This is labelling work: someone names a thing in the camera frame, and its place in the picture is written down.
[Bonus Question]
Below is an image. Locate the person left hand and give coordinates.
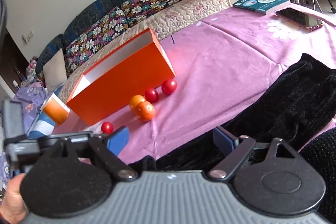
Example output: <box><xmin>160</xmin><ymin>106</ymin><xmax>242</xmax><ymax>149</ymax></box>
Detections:
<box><xmin>1</xmin><ymin>173</ymin><xmax>27</xmax><ymax>224</ymax></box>

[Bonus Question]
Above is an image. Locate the small red tomato left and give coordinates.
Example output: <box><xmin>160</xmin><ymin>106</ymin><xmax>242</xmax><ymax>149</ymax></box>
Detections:
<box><xmin>101</xmin><ymin>122</ymin><xmax>114</xmax><ymax>135</ymax></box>

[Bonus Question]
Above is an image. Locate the reddish orange fruit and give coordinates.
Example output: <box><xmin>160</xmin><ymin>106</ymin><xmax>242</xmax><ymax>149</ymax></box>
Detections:
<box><xmin>134</xmin><ymin>101</ymin><xmax>155</xmax><ymax>122</ymax></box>

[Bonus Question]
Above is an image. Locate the orange behind front orange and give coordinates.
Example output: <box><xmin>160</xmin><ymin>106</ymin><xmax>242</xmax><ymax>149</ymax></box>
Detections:
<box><xmin>129</xmin><ymin>95</ymin><xmax>146</xmax><ymax>111</ymax></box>

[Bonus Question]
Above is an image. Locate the red tomato middle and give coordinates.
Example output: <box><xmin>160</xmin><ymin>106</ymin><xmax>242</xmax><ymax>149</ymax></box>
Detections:
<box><xmin>145</xmin><ymin>88</ymin><xmax>159</xmax><ymax>103</ymax></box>

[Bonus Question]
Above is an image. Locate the orange cup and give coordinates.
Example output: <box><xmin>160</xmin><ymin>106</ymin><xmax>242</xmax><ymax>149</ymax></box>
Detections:
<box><xmin>42</xmin><ymin>93</ymin><xmax>70</xmax><ymax>126</ymax></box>

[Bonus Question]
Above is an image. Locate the pink bed cover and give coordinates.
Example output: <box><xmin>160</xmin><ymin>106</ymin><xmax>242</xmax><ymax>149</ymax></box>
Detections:
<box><xmin>51</xmin><ymin>3</ymin><xmax>336</xmax><ymax>166</ymax></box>

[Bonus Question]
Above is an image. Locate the red tomato far right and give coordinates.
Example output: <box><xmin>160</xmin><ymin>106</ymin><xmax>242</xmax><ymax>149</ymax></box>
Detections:
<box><xmin>161</xmin><ymin>79</ymin><xmax>177</xmax><ymax>96</ymax></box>

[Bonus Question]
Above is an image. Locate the black velvet cloth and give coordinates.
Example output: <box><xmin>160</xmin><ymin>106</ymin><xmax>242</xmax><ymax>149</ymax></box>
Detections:
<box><xmin>129</xmin><ymin>53</ymin><xmax>335</xmax><ymax>223</ymax></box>

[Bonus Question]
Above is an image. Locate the orange rectangular box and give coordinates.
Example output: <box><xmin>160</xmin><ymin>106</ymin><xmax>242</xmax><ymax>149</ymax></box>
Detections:
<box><xmin>66</xmin><ymin>28</ymin><xmax>175</xmax><ymax>126</ymax></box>

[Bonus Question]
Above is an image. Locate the white pillow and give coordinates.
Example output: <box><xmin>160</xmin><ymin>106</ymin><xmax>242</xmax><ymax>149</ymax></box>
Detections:
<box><xmin>43</xmin><ymin>49</ymin><xmax>67</xmax><ymax>93</ymax></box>

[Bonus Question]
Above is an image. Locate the purple floral blanket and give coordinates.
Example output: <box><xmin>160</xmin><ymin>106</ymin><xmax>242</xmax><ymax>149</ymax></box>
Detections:
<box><xmin>13</xmin><ymin>82</ymin><xmax>48</xmax><ymax>134</ymax></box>

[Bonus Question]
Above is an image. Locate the beige quilted bedspread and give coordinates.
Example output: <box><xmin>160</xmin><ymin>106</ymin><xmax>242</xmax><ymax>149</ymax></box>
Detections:
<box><xmin>59</xmin><ymin>0</ymin><xmax>232</xmax><ymax>103</ymax></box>

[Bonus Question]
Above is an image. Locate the smartphone pink case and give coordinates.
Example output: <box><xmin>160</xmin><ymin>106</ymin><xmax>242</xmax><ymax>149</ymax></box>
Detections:
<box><xmin>276</xmin><ymin>8</ymin><xmax>323</xmax><ymax>31</ymax></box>

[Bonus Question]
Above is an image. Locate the teal book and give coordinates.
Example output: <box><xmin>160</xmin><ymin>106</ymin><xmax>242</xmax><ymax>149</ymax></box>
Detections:
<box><xmin>233</xmin><ymin>0</ymin><xmax>290</xmax><ymax>15</ymax></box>

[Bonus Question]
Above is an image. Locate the floral dark cushion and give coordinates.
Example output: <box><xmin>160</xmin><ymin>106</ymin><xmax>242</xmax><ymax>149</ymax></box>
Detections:
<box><xmin>64</xmin><ymin>0</ymin><xmax>182</xmax><ymax>76</ymax></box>

